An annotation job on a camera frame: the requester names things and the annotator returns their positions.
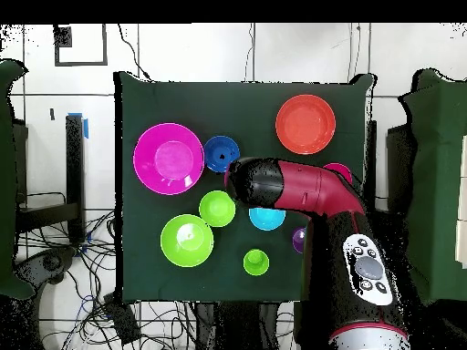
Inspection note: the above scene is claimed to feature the black office chair base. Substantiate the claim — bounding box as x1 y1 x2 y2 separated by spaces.
14 246 78 293

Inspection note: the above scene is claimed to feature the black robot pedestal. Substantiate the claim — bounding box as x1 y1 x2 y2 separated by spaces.
194 301 284 350

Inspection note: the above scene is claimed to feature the small green bowl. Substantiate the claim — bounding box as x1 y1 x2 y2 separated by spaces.
198 190 237 228

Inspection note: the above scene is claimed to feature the large pink bowl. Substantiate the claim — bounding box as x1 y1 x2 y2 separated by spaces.
132 122 205 196

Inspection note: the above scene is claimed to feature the red bowl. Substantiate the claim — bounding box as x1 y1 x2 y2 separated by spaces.
322 162 354 186

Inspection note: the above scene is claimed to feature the green cup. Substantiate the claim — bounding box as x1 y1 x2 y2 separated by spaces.
243 248 270 277

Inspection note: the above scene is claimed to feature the purple cup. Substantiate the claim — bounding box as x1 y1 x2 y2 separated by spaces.
291 226 307 254

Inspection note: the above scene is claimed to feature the light blue bowl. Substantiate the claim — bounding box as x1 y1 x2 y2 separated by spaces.
248 206 286 232

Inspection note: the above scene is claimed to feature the dark blue bowl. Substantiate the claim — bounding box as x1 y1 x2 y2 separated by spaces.
202 135 241 174

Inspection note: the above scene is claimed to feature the large orange bowl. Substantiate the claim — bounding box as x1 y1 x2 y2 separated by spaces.
275 94 337 156

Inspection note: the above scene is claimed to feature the black metal stand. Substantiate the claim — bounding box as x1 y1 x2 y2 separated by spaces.
15 114 88 246

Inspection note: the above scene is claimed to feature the green covered side table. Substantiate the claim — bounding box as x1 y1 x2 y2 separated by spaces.
398 67 467 304
0 59 35 300

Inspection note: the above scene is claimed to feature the large green bowl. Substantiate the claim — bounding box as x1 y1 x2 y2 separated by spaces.
160 213 215 268

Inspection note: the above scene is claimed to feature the dark green tablecloth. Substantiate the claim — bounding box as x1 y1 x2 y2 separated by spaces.
114 70 377 304

